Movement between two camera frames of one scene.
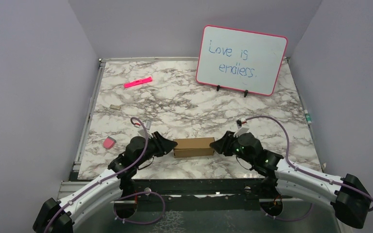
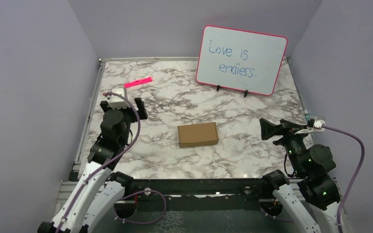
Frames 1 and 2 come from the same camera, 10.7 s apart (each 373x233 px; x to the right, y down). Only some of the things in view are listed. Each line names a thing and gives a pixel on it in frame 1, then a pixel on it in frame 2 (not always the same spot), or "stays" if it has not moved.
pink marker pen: [138, 82] stays
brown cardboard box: [194, 147] to [198, 135]
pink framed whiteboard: [240, 59] stays
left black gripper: [163, 146] to [142, 111]
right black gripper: [223, 145] to [268, 129]
